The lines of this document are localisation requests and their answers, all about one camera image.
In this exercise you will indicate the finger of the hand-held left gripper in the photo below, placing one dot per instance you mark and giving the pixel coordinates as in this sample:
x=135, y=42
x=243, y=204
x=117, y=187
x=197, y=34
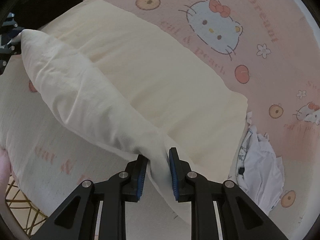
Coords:
x=10, y=46
x=11, y=20

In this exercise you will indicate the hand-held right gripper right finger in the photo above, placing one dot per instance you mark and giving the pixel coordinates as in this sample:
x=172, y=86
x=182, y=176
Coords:
x=173, y=175

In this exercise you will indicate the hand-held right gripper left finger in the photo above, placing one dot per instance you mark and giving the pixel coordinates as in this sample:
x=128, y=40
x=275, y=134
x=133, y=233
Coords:
x=142, y=177

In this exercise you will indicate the cream shirt with pink sleeves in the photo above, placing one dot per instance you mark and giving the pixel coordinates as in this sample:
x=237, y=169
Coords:
x=137, y=80

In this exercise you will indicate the black folded cloth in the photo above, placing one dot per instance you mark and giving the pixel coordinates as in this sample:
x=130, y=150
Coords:
x=50, y=5

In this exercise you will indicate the white garment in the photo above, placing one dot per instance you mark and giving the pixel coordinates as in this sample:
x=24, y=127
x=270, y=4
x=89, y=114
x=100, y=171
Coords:
x=260, y=170

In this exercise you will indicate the sofa with pink cat-print cover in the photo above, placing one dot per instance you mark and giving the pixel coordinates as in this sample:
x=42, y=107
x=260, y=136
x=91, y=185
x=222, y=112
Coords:
x=250, y=92

